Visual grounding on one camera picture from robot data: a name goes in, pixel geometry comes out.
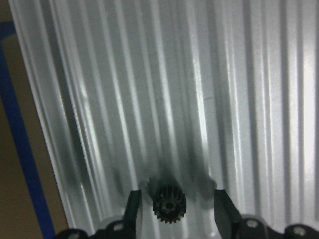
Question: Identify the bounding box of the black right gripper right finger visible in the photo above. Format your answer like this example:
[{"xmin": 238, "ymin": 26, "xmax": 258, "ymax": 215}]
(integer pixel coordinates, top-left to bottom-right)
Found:
[{"xmin": 214, "ymin": 189, "xmax": 241, "ymax": 224}]

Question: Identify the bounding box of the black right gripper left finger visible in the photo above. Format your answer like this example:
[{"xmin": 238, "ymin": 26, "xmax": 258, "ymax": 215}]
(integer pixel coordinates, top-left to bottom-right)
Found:
[{"xmin": 123, "ymin": 190, "xmax": 141, "ymax": 224}]

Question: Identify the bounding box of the small black bearing gear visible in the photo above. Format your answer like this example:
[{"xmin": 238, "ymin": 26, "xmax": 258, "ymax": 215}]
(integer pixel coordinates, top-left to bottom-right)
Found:
[{"xmin": 153, "ymin": 185, "xmax": 187, "ymax": 224}]

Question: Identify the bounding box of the ribbed silver metal tray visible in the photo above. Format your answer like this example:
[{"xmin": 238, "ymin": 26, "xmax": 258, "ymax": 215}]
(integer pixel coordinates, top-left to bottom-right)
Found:
[{"xmin": 9, "ymin": 0, "xmax": 319, "ymax": 239}]

